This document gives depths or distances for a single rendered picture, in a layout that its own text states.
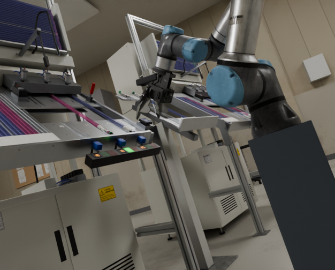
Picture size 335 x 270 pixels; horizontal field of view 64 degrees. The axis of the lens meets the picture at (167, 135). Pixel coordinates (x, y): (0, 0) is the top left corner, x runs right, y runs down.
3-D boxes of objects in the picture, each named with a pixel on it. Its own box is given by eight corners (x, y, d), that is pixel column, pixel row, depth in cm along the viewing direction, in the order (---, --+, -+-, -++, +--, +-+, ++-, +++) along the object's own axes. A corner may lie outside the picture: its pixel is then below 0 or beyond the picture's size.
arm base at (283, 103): (299, 125, 89) (288, 97, 91) (305, 121, 75) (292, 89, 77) (254, 140, 94) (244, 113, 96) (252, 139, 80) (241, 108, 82)
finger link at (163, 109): (166, 122, 109) (164, 104, 103) (156, 117, 113) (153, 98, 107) (171, 118, 111) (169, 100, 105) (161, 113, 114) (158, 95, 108)
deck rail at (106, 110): (151, 145, 121) (154, 133, 119) (147, 145, 120) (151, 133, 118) (68, 95, 161) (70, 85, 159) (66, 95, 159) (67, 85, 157)
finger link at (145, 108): (141, 120, 97) (154, 99, 98) (130, 114, 101) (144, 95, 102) (145, 124, 100) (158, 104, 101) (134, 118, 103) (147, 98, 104)
